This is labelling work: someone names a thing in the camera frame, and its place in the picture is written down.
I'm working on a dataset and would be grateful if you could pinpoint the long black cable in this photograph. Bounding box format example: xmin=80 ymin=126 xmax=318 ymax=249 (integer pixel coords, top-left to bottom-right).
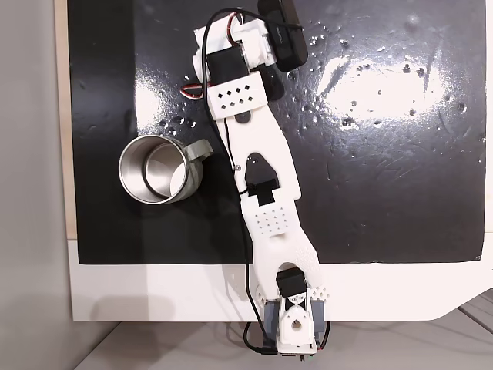
xmin=202 ymin=9 xmax=305 ymax=358

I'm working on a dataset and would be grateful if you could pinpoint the grey table clamp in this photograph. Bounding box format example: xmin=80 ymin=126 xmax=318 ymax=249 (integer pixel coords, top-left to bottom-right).
xmin=263 ymin=300 xmax=280 ymax=340
xmin=312 ymin=298 xmax=328 ymax=340

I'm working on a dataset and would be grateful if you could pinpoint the red white servo cable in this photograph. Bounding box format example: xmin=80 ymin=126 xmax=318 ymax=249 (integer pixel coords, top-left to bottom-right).
xmin=180 ymin=75 xmax=207 ymax=102

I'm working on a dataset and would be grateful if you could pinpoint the stainless steel mug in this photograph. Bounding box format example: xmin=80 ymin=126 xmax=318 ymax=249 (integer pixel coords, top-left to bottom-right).
xmin=118 ymin=134 xmax=213 ymax=206

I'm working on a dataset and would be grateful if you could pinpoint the glossy black table mat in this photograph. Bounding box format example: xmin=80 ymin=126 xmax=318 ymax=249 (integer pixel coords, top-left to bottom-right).
xmin=67 ymin=0 xmax=487 ymax=266

